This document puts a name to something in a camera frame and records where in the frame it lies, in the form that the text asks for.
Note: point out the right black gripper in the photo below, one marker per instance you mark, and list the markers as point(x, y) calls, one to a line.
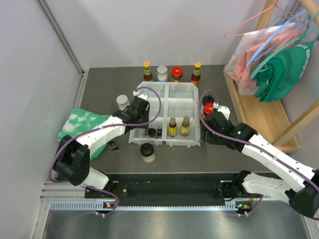
point(209, 138)

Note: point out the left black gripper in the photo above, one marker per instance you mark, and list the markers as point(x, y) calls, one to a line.
point(146, 115)

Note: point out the yellow label brown bottle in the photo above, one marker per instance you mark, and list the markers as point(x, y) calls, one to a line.
point(172, 127)
point(185, 126)

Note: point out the black cap pepper bottle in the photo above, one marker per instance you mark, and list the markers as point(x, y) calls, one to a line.
point(112, 144)
point(154, 133)

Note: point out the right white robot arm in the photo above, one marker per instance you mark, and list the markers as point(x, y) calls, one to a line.
point(298, 184)

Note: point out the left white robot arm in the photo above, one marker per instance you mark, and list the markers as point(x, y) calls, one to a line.
point(72, 159)

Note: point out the left silver lid salt jar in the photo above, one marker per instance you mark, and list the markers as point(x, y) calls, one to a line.
point(122, 102)

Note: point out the silver lid salt jar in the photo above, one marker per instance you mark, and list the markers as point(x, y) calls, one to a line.
point(162, 73)
point(122, 102)

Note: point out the right red lid sauce jar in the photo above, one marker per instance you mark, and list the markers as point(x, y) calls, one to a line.
point(207, 109)

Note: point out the red lid sauce jar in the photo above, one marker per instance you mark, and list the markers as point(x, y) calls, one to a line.
point(207, 109)
point(176, 74)

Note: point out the left white organizer tray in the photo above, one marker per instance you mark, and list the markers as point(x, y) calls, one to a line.
point(136, 135)

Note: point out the white organizer tray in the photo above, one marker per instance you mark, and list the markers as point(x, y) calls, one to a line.
point(181, 100)
point(136, 135)

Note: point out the black lid shaker right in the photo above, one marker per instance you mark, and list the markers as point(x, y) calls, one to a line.
point(208, 99)

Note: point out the black lid shaker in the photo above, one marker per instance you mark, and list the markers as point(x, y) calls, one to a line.
point(148, 153)
point(208, 99)

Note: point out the left orange cap sauce bottle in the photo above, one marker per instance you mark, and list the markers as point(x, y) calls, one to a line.
point(147, 72)

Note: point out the orange cap sauce bottle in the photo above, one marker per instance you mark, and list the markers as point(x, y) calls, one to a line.
point(147, 72)
point(196, 74)

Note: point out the black lid shaker front left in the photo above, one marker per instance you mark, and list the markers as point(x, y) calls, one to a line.
point(148, 153)

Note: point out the right white organizer tray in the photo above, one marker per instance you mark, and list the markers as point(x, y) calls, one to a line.
point(181, 100)

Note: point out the back silver lid salt jar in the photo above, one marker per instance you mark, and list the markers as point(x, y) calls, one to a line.
point(162, 73)

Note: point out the back red lid sauce jar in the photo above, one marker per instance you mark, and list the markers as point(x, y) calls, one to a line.
point(176, 74)

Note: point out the right orange cap sauce bottle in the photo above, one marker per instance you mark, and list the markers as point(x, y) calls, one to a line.
point(196, 74)

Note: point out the green white cloth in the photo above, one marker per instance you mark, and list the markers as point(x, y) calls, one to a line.
point(81, 121)

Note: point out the wooden clothes rack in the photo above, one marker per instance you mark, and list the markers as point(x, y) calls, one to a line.
point(292, 121)

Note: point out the pink white garment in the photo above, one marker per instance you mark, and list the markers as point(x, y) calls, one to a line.
point(237, 67)

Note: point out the green garment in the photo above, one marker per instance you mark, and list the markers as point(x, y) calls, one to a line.
point(284, 71)

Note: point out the teal hanger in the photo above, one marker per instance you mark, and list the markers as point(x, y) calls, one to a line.
point(263, 64)

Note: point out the pink hanger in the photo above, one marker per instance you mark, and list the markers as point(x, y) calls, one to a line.
point(263, 17)

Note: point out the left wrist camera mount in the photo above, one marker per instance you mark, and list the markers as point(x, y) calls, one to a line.
point(139, 94)

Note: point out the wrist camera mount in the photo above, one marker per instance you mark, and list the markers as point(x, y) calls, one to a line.
point(223, 109)
point(139, 94)

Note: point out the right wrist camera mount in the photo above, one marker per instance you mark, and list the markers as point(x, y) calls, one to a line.
point(223, 109)

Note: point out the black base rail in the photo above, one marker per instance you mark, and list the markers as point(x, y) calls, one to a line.
point(169, 189)

